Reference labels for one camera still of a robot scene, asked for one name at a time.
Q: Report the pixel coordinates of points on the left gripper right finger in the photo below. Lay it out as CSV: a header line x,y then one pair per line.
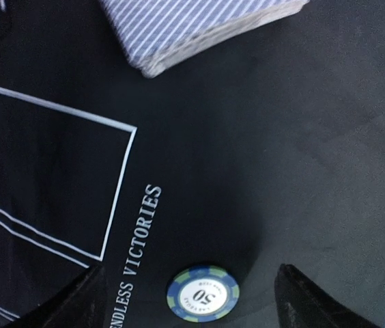
x,y
302,303

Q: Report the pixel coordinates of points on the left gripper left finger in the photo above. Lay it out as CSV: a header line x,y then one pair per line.
x,y
82,303

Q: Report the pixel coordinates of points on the blue green 50 chip stack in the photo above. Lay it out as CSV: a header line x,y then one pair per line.
x,y
202,294

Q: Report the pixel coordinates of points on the blue playing card deck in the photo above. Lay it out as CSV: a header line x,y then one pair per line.
x,y
157,35

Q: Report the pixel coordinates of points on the black poker table mat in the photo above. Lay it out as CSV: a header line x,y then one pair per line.
x,y
266,149

